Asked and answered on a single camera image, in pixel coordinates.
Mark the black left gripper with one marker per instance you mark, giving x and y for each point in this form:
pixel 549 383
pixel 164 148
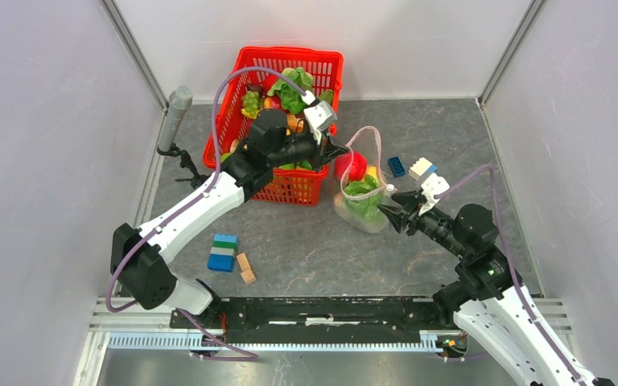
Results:
pixel 323 151

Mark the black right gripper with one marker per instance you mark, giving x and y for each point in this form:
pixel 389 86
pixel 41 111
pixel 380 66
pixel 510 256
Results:
pixel 410 203

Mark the red tomato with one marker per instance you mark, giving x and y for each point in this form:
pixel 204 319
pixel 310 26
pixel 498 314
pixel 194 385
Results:
pixel 354 163

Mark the green romaine lettuce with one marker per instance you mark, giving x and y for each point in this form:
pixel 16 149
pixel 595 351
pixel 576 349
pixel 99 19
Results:
pixel 362 198

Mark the clear zip top bag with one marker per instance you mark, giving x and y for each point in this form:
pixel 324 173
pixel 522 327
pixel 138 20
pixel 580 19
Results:
pixel 366 141

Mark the yellow lemon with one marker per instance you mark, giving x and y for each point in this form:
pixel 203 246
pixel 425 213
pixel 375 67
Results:
pixel 371 171

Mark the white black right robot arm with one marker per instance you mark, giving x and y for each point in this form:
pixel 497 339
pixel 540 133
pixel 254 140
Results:
pixel 489 301

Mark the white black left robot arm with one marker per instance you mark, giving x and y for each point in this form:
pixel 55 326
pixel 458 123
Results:
pixel 140 256

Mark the white blue toy block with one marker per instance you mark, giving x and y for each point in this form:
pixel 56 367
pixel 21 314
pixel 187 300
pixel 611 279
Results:
pixel 422 170

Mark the dark blue toy block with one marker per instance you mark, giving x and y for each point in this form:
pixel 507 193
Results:
pixel 396 167

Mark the red plastic basket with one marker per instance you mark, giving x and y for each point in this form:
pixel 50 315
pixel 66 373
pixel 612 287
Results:
pixel 296 186

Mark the green leafy vegetable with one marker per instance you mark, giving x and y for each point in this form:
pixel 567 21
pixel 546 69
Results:
pixel 290 98

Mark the green grapes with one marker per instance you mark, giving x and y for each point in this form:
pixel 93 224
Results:
pixel 251 104

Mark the small wooden block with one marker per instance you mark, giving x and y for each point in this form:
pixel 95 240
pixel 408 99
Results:
pixel 248 276
pixel 243 262

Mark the blue green stacked blocks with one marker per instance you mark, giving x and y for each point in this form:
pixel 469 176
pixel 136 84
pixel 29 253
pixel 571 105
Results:
pixel 223 253

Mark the grey microphone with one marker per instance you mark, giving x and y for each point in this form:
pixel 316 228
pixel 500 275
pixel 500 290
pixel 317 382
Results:
pixel 180 101

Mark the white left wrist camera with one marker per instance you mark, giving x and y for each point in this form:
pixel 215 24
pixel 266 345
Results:
pixel 320 116

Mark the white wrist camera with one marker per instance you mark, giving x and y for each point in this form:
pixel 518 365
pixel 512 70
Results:
pixel 432 186
pixel 320 116

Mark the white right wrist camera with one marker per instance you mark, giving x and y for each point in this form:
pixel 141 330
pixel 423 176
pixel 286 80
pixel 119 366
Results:
pixel 432 186

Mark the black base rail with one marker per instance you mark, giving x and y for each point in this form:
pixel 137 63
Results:
pixel 313 320

